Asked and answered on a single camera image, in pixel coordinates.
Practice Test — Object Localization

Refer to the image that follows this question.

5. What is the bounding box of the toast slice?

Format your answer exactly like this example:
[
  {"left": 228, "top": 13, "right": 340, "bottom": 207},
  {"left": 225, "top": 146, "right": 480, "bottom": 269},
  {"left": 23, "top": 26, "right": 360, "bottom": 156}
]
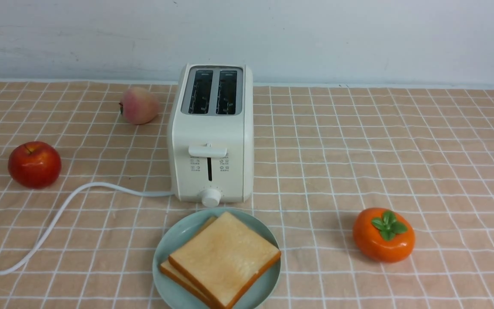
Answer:
[
  {"left": 167, "top": 212, "right": 282, "bottom": 309},
  {"left": 152, "top": 215, "right": 217, "bottom": 309}
]

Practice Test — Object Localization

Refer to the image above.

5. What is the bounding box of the white toaster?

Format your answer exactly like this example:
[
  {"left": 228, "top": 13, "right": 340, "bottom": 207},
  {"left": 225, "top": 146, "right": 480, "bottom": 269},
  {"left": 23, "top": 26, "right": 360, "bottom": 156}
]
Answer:
[{"left": 166, "top": 64, "right": 254, "bottom": 207}]

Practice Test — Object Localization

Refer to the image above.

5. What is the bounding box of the light green plate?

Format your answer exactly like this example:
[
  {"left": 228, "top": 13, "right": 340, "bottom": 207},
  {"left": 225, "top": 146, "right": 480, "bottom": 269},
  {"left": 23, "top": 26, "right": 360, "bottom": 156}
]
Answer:
[{"left": 153, "top": 207, "right": 282, "bottom": 309}]

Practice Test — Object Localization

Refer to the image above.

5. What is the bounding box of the pink peach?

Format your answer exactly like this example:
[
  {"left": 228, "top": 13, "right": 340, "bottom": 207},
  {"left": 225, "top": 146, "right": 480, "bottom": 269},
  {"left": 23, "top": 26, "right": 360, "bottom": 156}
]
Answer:
[{"left": 119, "top": 87, "right": 160, "bottom": 125}]

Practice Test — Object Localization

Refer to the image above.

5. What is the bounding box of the orange persimmon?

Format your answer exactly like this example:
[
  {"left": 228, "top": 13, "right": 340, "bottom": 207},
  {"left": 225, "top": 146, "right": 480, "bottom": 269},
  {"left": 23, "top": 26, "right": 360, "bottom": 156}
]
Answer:
[{"left": 352, "top": 207, "right": 416, "bottom": 263}]

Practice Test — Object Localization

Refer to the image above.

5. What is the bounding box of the beige checkered tablecloth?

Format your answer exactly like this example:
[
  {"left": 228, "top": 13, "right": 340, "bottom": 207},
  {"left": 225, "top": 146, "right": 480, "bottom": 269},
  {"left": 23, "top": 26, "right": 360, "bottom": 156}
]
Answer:
[{"left": 0, "top": 82, "right": 494, "bottom": 309}]

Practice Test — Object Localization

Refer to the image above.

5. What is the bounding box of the red apple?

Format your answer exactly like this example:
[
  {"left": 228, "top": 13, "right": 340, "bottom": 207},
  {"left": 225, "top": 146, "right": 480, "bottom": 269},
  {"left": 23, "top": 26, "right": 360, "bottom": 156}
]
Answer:
[{"left": 7, "top": 141, "right": 62, "bottom": 189}]

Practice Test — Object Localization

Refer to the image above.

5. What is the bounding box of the white power cable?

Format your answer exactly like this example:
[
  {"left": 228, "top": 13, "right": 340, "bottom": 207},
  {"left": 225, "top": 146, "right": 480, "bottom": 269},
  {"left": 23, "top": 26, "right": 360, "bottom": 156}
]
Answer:
[{"left": 0, "top": 181, "right": 174, "bottom": 276}]

